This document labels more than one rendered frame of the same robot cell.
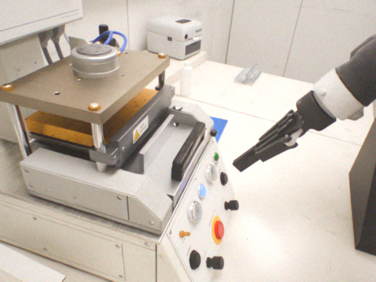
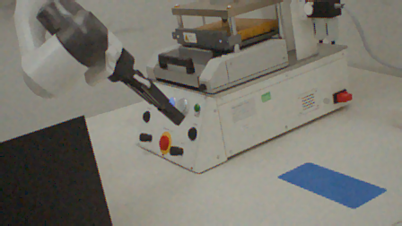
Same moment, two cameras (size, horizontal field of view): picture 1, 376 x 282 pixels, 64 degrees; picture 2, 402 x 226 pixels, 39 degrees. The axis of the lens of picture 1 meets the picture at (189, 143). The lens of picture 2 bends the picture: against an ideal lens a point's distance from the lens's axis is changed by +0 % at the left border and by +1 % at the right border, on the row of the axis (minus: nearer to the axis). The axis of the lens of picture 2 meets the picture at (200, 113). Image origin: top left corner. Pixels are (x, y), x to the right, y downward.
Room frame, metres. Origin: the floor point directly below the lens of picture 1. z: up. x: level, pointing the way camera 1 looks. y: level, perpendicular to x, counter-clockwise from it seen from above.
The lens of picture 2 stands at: (1.49, -1.00, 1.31)
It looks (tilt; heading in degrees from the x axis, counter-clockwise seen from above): 18 degrees down; 134
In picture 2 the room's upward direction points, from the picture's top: 11 degrees counter-clockwise
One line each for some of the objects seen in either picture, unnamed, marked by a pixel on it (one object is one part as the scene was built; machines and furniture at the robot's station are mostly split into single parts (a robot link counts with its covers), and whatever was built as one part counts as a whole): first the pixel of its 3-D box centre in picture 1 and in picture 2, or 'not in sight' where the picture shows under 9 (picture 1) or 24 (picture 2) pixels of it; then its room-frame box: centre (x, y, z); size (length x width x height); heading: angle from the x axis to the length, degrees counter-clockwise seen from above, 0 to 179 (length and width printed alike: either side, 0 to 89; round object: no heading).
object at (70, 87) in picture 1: (89, 76); (240, 8); (0.54, 0.20, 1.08); 0.31 x 0.24 x 0.13; 165
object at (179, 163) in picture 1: (189, 148); (175, 63); (0.46, 0.00, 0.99); 0.15 x 0.02 x 0.04; 165
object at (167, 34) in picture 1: (175, 36); not in sight; (1.64, 0.12, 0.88); 0.25 x 0.20 x 0.17; 61
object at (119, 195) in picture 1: (96, 189); (186, 55); (0.36, 0.15, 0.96); 0.25 x 0.05 x 0.07; 75
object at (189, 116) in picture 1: (163, 114); (241, 65); (0.63, 0.07, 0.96); 0.26 x 0.05 x 0.07; 75
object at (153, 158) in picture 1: (125, 140); (218, 56); (0.50, 0.13, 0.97); 0.30 x 0.22 x 0.08; 75
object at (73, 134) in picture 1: (102, 98); (229, 22); (0.52, 0.17, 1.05); 0.22 x 0.17 x 0.10; 165
